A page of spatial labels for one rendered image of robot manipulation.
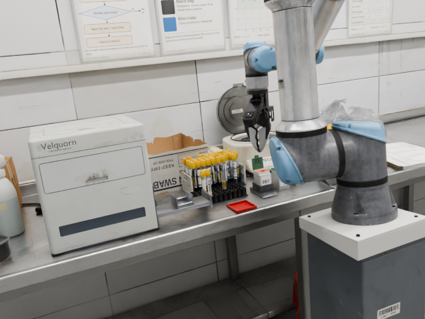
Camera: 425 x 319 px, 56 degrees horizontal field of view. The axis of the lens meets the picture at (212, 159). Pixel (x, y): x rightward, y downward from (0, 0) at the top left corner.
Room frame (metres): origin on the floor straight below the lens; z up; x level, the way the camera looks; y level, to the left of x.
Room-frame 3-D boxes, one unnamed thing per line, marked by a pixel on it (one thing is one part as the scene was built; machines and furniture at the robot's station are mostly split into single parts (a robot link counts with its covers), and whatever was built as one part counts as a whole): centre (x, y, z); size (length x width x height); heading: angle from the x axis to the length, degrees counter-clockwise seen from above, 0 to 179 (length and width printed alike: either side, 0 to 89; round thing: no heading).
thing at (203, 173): (1.25, -0.01, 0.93); 0.17 x 0.09 x 0.11; 113
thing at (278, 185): (1.28, -0.22, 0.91); 0.05 x 0.04 x 0.07; 22
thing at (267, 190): (1.24, -0.15, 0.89); 0.09 x 0.05 x 0.04; 20
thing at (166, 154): (1.50, 0.17, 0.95); 0.29 x 0.25 x 0.15; 22
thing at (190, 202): (1.10, 0.12, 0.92); 0.21 x 0.07 x 0.05; 112
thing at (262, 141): (1.35, -0.19, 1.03); 0.06 x 0.03 x 0.09; 151
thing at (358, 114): (1.98, -0.77, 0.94); 0.20 x 0.17 x 0.14; 87
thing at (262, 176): (1.24, -0.15, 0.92); 0.05 x 0.04 x 0.06; 20
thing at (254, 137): (1.36, -0.16, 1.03); 0.06 x 0.03 x 0.09; 151
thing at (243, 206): (1.14, -0.07, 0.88); 0.07 x 0.07 x 0.01; 22
